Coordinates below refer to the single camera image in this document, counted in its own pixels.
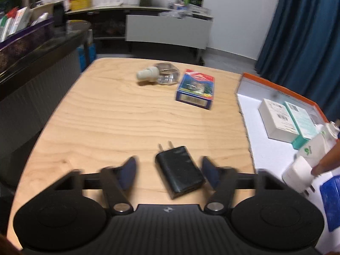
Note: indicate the row of assorted small cartons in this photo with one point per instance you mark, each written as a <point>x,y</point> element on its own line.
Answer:
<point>16,22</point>

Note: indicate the white square wall charger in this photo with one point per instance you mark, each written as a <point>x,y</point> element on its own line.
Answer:
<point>296,175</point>

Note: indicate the orange-edged white box lid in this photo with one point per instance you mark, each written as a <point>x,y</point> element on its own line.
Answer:
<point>255,127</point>

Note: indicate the blue and red card box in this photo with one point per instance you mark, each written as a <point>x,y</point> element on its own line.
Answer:
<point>196,87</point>

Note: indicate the pile of small packets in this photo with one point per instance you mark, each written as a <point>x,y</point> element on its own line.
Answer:
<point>183,10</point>

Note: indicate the black wall charger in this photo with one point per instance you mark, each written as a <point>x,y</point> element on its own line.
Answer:
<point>179,170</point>

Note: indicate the person's right hand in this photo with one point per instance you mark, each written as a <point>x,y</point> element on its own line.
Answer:
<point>326,160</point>

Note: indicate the white squeeze bottle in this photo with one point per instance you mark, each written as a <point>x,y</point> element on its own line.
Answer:
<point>39,18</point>

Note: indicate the small white carton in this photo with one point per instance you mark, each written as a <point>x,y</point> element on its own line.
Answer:
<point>279,119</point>

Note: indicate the clear refill bottle white cap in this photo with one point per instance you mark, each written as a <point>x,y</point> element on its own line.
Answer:
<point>167,74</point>

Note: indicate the black container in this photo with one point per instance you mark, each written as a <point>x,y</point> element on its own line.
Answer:
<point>59,13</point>

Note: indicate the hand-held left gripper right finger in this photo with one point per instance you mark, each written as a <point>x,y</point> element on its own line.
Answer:
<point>211,172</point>

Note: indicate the blue storage box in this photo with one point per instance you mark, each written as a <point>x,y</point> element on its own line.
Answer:
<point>92,52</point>
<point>81,58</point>

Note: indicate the blue plastic case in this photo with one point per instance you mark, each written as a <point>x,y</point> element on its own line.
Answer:
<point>332,204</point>

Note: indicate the purple tray of boxes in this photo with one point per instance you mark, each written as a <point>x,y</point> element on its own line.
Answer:
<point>26,39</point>

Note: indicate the black round coffee table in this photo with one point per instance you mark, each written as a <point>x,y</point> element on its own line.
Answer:
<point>39,79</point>

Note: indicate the yellow tin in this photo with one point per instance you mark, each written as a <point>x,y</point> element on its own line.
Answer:
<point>81,2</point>

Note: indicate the white media cabinet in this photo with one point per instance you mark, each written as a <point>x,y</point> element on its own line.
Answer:
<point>167,30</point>

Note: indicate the blue curtain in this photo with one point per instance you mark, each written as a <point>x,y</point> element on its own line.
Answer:
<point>300,32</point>

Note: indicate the small teal carton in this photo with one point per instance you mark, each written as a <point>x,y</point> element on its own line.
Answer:
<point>302,123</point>

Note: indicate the large white plug-in repellent heater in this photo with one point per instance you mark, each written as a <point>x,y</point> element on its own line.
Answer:
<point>308,150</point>

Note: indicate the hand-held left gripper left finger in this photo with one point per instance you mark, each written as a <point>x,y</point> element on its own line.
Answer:
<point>128,172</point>

